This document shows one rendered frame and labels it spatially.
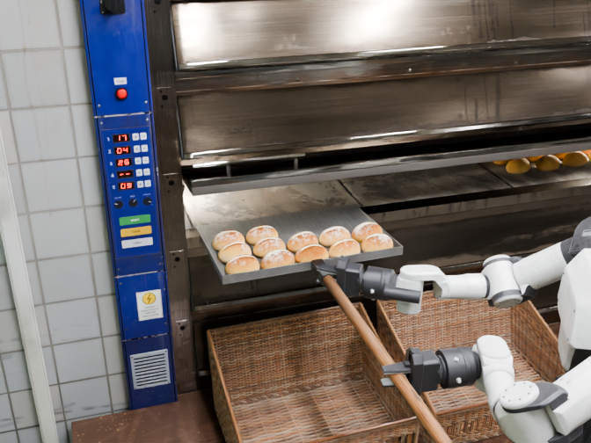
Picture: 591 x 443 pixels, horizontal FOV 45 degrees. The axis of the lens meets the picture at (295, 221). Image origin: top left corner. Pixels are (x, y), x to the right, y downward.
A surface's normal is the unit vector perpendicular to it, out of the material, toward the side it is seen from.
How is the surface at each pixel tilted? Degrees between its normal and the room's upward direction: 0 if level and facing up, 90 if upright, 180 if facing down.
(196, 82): 90
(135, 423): 0
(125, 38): 90
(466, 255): 70
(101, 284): 90
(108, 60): 90
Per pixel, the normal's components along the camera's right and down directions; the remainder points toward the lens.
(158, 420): 0.01, -0.89
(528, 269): -0.71, -0.27
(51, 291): 0.30, 0.43
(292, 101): 0.28, 0.11
